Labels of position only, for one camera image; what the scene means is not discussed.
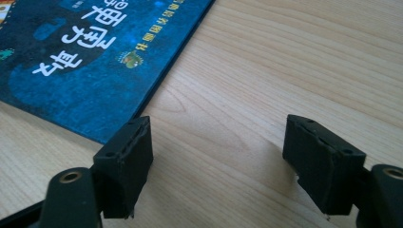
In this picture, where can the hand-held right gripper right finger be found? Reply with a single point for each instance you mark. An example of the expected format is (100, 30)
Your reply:
(326, 171)

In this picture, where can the blue picture book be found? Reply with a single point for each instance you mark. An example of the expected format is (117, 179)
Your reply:
(95, 69)

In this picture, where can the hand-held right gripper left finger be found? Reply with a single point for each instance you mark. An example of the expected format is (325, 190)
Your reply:
(122, 171)

